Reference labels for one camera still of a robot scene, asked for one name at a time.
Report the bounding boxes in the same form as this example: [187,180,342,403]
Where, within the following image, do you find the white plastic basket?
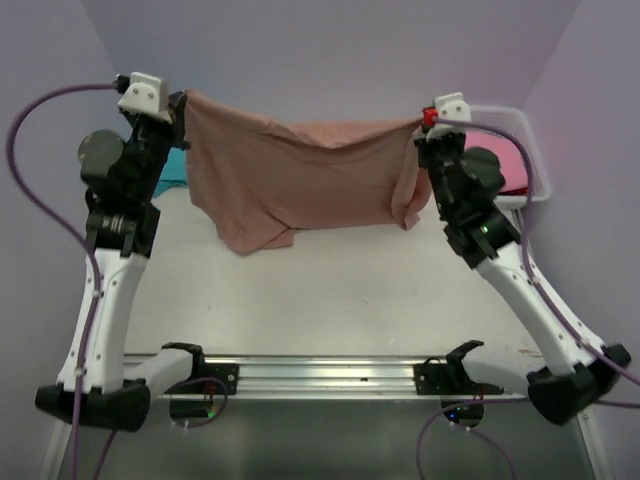
[471,105,551,210]

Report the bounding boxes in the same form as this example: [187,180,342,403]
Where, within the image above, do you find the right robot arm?
[414,121,631,425]

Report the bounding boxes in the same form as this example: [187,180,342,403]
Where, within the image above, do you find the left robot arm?
[35,92,208,432]

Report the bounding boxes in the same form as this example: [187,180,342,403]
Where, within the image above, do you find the folded teal t-shirt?
[153,149,187,198]

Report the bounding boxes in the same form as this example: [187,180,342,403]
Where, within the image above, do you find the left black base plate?
[199,362,240,396]

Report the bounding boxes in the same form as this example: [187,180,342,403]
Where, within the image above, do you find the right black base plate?
[413,363,505,397]

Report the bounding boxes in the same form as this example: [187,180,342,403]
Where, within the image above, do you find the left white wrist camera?
[118,72,172,124]

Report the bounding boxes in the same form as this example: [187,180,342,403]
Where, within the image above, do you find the red t-shirt in basket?
[499,186,528,196]

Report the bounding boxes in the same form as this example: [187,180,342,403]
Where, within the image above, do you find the aluminium mounting rail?
[119,354,594,401]

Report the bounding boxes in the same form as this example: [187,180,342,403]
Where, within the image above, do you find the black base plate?
[199,362,240,396]
[413,363,505,397]

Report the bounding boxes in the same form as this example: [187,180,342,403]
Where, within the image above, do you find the folded pink t-shirt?
[465,130,528,190]

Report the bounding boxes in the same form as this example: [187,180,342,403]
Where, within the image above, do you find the dusty pink printed t-shirt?
[184,89,431,255]

